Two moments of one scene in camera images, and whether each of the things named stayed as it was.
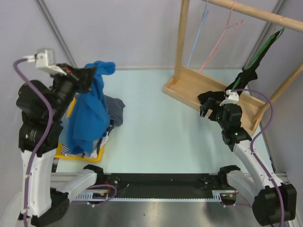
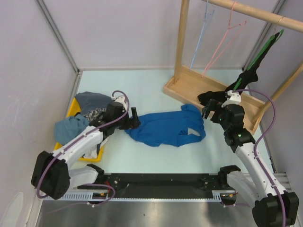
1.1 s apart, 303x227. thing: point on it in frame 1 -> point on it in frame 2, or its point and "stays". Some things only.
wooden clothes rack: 188,83 stays
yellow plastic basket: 59,154 stays
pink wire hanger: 206,64 -> 243,23
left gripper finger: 85,76 -> 134,121
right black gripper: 209,105 stays
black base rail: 157,185 stays
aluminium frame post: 57,31 stays
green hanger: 279,35 stays
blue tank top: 89,118 -> 173,129
